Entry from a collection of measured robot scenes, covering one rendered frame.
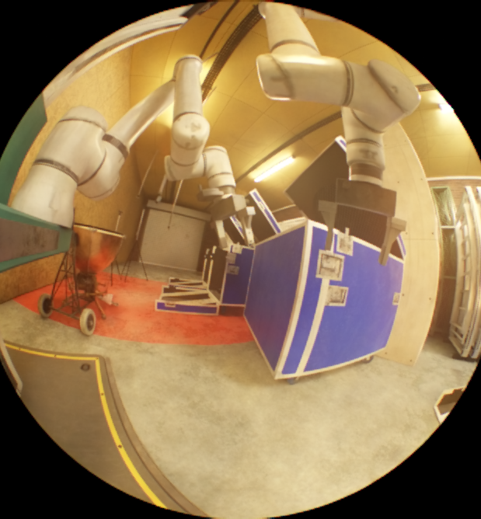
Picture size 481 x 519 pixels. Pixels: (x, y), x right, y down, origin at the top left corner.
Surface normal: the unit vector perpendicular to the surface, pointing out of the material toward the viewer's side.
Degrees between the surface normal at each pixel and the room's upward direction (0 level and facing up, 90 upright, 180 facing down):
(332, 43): 180
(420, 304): 90
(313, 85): 174
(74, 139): 90
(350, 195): 113
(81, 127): 90
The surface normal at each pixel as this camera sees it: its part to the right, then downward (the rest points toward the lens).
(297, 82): -0.18, 0.97
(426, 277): -0.87, -0.16
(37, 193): 0.85, -0.25
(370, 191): -0.58, 0.28
